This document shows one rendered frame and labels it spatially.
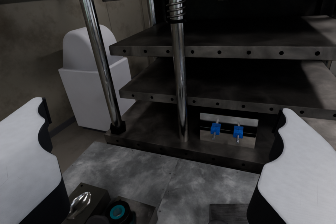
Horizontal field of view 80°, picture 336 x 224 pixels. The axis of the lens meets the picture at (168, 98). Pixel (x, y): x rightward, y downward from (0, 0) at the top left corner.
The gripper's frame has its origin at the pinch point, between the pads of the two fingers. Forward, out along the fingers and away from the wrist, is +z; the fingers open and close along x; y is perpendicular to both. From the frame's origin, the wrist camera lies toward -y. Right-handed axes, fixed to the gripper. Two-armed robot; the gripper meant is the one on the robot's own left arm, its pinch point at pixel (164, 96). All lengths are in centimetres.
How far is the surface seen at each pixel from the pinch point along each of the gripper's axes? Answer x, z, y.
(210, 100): 22, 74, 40
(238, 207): 24, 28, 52
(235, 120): 34, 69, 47
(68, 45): -100, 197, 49
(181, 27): 6, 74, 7
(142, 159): -9, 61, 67
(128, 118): -23, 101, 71
